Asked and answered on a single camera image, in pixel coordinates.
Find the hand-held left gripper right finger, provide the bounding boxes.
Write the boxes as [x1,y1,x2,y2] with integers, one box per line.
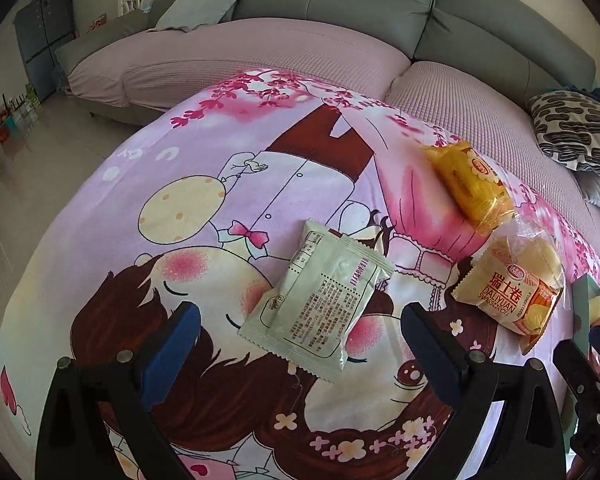
[401,302,566,480]

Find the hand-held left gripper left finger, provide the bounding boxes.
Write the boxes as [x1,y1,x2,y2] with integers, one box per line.
[35,301,202,480]

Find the green-edged cardboard box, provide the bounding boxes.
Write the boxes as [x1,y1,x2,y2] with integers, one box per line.
[565,275,600,456]

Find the pale green snack packet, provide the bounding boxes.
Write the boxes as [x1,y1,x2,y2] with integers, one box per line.
[237,219,395,385]

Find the orange swiss roll packet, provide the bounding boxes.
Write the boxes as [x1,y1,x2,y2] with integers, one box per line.
[452,234,566,356]

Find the pink printed blanket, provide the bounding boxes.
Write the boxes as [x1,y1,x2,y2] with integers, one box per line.
[0,67,600,480]

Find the yellow cake packet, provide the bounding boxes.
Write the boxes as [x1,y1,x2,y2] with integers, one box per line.
[422,140,516,235]

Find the black and white patterned pillow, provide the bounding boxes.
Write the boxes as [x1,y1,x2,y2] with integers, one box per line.
[526,90,600,178]

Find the colourful small floor items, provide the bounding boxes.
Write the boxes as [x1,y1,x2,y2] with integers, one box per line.
[0,82,43,166]

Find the pink sofa cover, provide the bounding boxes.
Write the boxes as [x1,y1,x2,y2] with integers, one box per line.
[67,19,600,271]

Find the grey-green sofa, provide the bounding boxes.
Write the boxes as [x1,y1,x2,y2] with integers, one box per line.
[55,0,597,126]

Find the grey refrigerator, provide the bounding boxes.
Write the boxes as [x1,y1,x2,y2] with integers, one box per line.
[14,0,77,106]

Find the light green cushion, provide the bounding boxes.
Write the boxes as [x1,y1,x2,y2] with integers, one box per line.
[155,0,259,32]

